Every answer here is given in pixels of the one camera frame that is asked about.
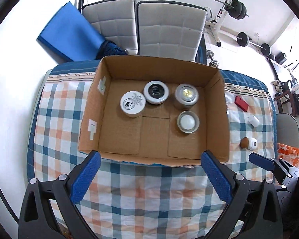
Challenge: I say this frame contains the plaid checkered tablecloth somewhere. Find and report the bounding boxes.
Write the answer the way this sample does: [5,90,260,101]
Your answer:
[27,62,277,238]

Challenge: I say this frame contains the orange white patterned cloth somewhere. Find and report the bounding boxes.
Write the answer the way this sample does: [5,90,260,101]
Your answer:
[277,143,299,168]

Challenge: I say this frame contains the red rectangular box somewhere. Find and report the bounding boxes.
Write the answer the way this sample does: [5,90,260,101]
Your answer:
[234,96,249,112]

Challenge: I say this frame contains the grey quilted cushion right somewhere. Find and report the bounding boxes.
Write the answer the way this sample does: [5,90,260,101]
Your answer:
[137,1,207,62]

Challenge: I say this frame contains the black speaker box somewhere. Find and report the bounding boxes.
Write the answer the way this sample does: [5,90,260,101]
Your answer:
[275,52,287,65]

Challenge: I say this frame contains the open cardboard box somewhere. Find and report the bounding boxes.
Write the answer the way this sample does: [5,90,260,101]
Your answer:
[78,56,229,166]

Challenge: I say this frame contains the dark wooden chair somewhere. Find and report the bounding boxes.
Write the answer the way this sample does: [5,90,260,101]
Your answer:
[274,80,299,117]

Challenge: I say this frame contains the grey padded chair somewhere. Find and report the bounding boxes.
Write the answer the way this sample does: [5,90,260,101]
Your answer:
[276,113,299,148]

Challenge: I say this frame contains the black blue weight bench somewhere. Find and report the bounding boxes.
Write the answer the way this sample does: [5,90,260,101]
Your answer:
[195,35,207,65]

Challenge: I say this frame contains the white round cream jar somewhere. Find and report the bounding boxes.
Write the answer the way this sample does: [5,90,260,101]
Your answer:
[120,91,146,118]

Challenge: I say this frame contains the white cylindrical cap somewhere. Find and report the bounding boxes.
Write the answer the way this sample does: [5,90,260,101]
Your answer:
[248,114,260,128]

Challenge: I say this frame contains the chrome dumbbell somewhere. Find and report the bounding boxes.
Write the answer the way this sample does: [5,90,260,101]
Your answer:
[206,50,219,68]

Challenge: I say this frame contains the floor barbell with black plates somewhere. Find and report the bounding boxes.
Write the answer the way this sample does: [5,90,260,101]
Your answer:
[237,32,272,57]

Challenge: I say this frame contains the blue yoga mat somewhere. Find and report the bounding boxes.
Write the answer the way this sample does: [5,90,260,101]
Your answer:
[38,2,105,62]

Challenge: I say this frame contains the silver tin with gold centre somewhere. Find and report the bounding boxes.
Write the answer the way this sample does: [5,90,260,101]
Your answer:
[174,84,199,110]

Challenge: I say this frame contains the brown walnut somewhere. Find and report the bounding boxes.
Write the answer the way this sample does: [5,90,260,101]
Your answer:
[240,137,250,148]

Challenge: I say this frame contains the white weight rack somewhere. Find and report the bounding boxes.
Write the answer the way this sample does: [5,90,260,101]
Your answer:
[205,0,233,47]

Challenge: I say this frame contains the white oval floss case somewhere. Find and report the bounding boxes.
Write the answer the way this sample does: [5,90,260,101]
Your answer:
[247,138,258,151]

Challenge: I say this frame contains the grey quilted cushion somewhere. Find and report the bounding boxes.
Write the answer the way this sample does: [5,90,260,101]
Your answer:
[137,1,207,62]
[82,0,138,55]

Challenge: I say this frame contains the grey quilted cushion left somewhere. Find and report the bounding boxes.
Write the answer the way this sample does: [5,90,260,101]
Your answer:
[82,0,138,55]

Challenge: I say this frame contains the white tin with black lid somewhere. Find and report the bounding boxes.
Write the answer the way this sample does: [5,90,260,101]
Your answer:
[143,80,169,105]

